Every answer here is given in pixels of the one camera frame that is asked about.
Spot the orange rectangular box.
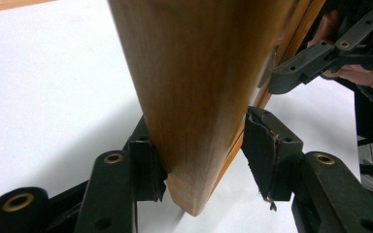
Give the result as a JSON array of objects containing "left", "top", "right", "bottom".
[{"left": 107, "top": 0, "right": 328, "bottom": 217}]

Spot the white table mat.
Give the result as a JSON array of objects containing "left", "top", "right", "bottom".
[{"left": 0, "top": 0, "right": 363, "bottom": 233}]

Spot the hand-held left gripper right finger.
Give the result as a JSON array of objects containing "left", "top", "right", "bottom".
[{"left": 240, "top": 105, "right": 306, "bottom": 212}]

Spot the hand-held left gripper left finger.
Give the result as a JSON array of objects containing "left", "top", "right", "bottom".
[{"left": 122, "top": 115, "right": 169, "bottom": 204}]

